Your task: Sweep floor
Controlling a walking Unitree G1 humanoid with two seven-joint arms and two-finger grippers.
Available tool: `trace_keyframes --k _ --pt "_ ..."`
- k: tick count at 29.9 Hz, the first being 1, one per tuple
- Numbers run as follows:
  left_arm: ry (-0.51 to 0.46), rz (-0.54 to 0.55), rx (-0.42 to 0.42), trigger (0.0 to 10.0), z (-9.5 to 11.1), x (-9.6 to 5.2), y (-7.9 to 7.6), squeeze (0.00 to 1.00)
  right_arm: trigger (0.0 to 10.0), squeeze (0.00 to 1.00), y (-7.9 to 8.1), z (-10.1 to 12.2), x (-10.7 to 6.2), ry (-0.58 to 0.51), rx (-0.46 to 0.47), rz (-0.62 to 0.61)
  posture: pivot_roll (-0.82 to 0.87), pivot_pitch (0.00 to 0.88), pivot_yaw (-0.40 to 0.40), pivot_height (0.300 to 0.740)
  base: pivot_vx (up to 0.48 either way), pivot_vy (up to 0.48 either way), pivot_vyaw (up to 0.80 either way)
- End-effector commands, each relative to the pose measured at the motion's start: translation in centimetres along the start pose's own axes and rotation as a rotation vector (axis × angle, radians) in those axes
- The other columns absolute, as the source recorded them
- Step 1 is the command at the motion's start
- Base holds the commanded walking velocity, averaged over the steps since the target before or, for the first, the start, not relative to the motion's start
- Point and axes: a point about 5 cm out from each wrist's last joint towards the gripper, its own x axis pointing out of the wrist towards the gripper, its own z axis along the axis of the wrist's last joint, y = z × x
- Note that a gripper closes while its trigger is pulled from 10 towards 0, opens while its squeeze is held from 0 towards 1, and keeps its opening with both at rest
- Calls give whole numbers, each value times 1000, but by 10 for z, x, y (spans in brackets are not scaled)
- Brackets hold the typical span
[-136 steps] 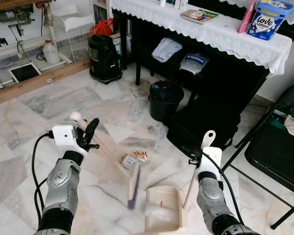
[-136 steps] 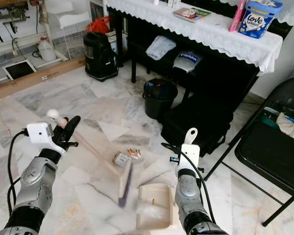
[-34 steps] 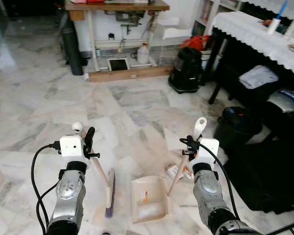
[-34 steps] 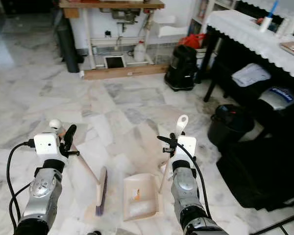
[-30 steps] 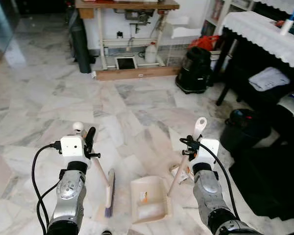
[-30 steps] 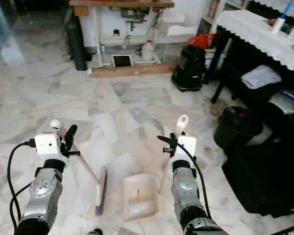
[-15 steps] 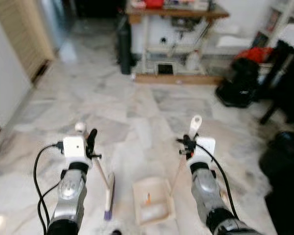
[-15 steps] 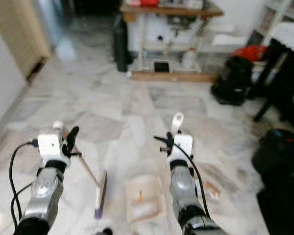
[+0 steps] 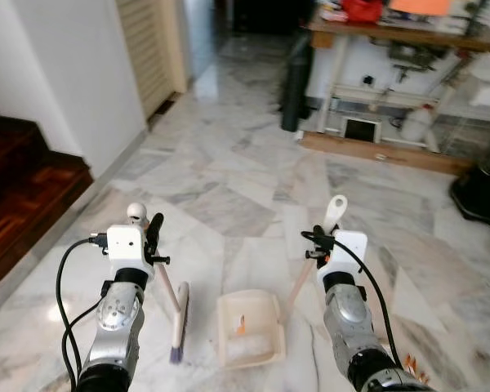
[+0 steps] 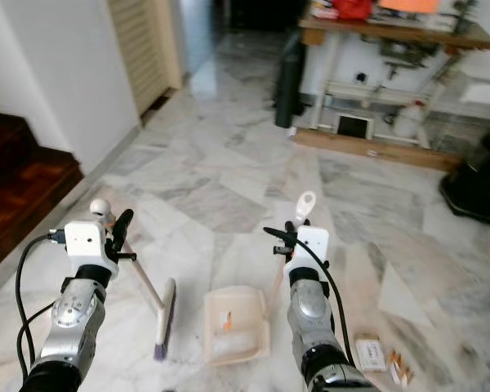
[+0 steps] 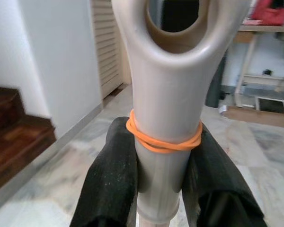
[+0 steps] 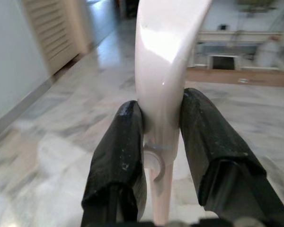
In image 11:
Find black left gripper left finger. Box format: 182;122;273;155
70;116;140;227

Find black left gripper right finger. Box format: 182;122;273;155
181;127;266;227

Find beige long handled brush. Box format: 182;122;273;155
110;0;248;227

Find orange rubber band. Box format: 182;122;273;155
125;109;204;156

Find long wooden plank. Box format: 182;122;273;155
223;105;284;130

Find white framed dark panel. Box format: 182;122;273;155
255;96;284;114

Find dark wooden staircase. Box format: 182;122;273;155
0;85;57;196

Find beige louvred door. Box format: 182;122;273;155
91;0;131;99

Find white sewing machine table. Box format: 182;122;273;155
234;21;284;108

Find red bag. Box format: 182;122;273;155
250;6;284;26

